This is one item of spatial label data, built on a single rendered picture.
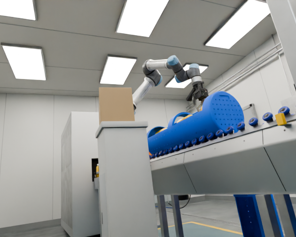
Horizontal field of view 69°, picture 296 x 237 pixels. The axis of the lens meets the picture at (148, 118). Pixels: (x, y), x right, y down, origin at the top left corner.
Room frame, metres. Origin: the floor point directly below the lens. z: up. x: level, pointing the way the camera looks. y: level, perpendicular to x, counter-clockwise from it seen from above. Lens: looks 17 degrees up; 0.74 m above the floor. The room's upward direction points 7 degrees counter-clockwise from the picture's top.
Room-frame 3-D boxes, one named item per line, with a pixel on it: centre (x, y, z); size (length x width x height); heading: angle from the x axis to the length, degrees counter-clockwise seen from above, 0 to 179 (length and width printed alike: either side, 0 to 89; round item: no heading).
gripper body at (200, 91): (1.42, -0.39, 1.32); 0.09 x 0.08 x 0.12; 28
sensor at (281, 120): (0.85, -0.55, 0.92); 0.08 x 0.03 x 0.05; 118
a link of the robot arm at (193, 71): (1.43, -0.38, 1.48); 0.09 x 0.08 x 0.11; 55
